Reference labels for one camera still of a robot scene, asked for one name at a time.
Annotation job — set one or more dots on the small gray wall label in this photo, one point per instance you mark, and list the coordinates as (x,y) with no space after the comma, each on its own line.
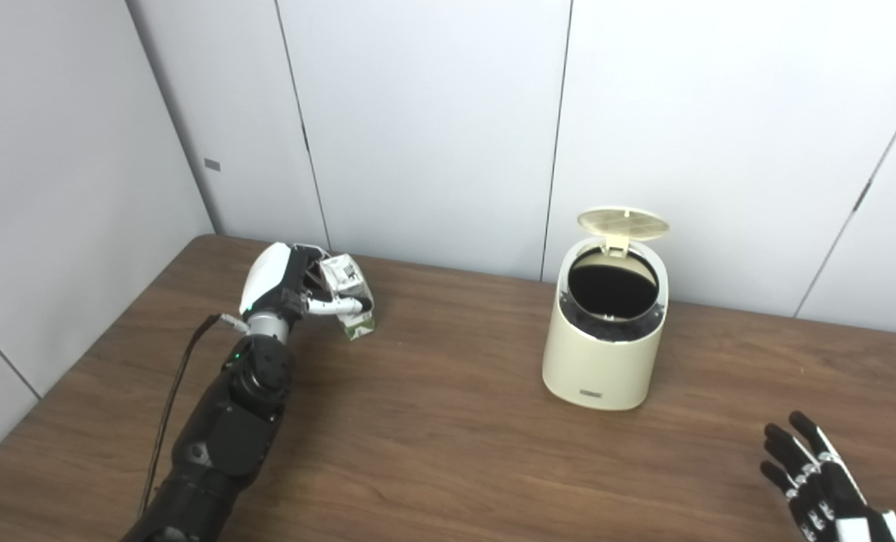
(212,164)

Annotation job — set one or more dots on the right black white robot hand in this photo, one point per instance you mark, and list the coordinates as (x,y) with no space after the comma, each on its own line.
(821,489)

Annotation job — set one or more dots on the cream round bin lid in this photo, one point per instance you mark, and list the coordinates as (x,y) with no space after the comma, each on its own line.
(621,222)

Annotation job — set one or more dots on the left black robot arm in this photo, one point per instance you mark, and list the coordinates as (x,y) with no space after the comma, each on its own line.
(230,429)

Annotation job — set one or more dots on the cream-colored bin body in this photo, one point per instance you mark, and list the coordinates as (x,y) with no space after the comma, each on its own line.
(602,361)

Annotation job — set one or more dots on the white green milk carton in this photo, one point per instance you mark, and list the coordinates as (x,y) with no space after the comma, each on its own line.
(348,282)

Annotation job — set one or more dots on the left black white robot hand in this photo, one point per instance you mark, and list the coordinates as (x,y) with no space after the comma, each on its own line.
(271,278)

